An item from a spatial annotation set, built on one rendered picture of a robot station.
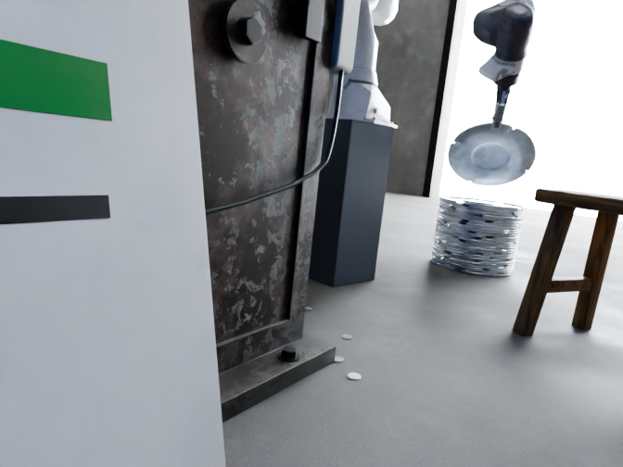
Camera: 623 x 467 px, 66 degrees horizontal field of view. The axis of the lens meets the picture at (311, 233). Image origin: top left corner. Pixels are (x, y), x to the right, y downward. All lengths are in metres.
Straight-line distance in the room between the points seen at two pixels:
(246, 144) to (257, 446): 0.39
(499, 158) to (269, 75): 1.24
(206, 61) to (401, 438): 0.54
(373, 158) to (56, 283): 1.04
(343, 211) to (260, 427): 0.74
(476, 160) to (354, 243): 0.67
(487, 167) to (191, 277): 1.47
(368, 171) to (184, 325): 0.92
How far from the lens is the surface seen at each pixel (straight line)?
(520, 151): 1.79
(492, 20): 1.53
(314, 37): 0.77
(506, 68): 1.53
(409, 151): 5.45
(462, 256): 1.72
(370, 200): 1.35
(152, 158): 0.48
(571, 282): 1.25
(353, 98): 1.34
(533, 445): 0.77
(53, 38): 0.46
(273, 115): 0.72
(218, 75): 0.64
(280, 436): 0.66
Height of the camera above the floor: 0.36
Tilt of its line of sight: 10 degrees down
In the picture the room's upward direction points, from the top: 6 degrees clockwise
